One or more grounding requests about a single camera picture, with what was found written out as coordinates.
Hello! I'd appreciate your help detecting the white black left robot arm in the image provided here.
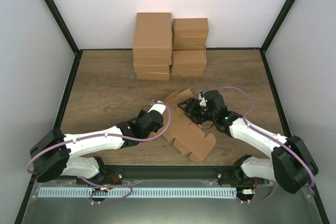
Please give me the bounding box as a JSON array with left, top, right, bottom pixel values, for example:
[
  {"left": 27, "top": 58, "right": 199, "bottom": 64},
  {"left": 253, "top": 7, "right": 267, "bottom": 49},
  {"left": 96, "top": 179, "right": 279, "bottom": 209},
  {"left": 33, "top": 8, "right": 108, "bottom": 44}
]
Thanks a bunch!
[{"left": 28, "top": 104, "right": 166, "bottom": 184}]

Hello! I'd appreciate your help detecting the upper small cardboard box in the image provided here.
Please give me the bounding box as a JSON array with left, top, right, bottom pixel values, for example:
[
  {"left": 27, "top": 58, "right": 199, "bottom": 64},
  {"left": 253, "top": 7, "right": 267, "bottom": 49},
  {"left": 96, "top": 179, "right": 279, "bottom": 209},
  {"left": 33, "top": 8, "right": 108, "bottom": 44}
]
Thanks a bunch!
[{"left": 173, "top": 36, "right": 207, "bottom": 50}]

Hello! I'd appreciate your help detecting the bottom small cardboard box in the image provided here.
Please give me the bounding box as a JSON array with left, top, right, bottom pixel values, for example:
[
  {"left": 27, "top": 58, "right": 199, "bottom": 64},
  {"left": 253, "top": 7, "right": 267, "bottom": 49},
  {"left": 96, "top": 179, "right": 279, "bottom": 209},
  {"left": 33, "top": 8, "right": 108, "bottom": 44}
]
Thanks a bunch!
[{"left": 171, "top": 69, "right": 204, "bottom": 77}]

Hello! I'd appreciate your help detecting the large cardboard box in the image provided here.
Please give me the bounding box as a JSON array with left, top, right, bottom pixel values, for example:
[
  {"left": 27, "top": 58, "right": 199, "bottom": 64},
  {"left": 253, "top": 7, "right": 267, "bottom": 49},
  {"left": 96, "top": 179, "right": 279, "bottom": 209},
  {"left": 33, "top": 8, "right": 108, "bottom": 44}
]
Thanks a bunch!
[
  {"left": 132, "top": 13, "right": 172, "bottom": 57},
  {"left": 133, "top": 65, "right": 171, "bottom": 73},
  {"left": 133, "top": 57, "right": 172, "bottom": 65},
  {"left": 136, "top": 72, "right": 171, "bottom": 81}
]

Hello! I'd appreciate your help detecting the bottom large cardboard box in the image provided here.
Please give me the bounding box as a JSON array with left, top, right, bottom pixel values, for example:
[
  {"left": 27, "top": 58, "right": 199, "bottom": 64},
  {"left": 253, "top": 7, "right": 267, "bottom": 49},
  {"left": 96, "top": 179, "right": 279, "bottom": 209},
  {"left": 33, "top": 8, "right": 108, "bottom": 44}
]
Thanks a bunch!
[{"left": 136, "top": 72, "right": 171, "bottom": 81}]

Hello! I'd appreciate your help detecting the light blue slotted cable duct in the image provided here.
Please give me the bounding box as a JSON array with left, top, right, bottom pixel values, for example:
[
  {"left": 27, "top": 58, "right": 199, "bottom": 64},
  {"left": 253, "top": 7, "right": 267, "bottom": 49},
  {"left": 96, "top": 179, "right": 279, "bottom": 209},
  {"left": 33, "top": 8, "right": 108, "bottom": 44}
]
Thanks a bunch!
[{"left": 37, "top": 187, "right": 237, "bottom": 199}]

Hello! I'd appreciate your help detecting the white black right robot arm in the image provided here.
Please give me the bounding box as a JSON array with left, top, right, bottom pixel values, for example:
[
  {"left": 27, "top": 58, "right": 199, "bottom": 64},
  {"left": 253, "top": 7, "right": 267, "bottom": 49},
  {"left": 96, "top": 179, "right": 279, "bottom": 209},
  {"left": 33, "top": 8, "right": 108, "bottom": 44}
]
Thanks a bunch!
[{"left": 177, "top": 90, "right": 319, "bottom": 194}]

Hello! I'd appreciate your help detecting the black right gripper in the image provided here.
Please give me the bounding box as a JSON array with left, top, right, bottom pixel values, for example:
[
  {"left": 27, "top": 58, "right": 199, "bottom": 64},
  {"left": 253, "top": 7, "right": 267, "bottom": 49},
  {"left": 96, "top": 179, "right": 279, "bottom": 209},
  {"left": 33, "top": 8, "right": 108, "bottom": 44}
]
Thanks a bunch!
[{"left": 177, "top": 98, "right": 216, "bottom": 125}]

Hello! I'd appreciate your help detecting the top large cardboard box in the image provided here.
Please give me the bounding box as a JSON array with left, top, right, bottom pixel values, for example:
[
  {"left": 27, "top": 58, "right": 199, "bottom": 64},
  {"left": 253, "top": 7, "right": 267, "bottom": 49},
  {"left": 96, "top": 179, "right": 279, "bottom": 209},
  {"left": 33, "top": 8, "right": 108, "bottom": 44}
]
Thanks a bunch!
[{"left": 132, "top": 13, "right": 172, "bottom": 57}]

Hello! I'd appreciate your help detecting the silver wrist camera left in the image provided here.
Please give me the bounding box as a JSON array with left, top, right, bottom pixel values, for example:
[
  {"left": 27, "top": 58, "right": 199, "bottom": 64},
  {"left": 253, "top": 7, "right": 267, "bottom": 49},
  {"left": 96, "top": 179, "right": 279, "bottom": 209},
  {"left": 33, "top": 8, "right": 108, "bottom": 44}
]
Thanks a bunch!
[{"left": 148, "top": 100, "right": 167, "bottom": 115}]

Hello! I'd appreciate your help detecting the top small cardboard box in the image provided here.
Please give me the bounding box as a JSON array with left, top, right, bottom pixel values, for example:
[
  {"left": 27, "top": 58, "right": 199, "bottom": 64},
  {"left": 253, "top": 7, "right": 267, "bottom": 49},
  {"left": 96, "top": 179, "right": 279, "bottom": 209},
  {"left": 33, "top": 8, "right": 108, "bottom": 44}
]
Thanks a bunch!
[{"left": 173, "top": 18, "right": 209, "bottom": 37}]

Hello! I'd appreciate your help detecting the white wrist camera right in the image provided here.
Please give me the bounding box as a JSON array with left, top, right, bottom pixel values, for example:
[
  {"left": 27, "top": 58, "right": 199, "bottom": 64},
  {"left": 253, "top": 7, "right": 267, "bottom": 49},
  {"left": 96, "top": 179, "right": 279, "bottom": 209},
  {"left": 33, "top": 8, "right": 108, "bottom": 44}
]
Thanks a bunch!
[{"left": 198, "top": 91, "right": 207, "bottom": 108}]

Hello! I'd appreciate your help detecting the small cardboard box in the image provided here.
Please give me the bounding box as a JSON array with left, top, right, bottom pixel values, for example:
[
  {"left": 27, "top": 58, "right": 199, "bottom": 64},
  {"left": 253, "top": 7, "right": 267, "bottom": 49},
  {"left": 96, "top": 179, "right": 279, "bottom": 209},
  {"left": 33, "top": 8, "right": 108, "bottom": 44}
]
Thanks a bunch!
[
  {"left": 173, "top": 36, "right": 207, "bottom": 50},
  {"left": 172, "top": 50, "right": 207, "bottom": 70},
  {"left": 171, "top": 69, "right": 204, "bottom": 77},
  {"left": 173, "top": 18, "right": 209, "bottom": 37}
]

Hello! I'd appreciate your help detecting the black cage frame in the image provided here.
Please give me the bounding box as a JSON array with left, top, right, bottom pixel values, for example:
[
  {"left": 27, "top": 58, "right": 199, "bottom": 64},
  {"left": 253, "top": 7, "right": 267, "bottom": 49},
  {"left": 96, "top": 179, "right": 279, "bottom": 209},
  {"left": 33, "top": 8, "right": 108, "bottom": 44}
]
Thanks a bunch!
[{"left": 14, "top": 0, "right": 336, "bottom": 224}]

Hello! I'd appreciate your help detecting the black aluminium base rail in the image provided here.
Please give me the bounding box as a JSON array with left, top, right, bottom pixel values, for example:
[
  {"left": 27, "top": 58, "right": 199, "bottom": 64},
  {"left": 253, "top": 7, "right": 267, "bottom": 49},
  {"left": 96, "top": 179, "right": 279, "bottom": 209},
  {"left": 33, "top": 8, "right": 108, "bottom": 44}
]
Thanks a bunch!
[{"left": 76, "top": 165, "right": 310, "bottom": 185}]

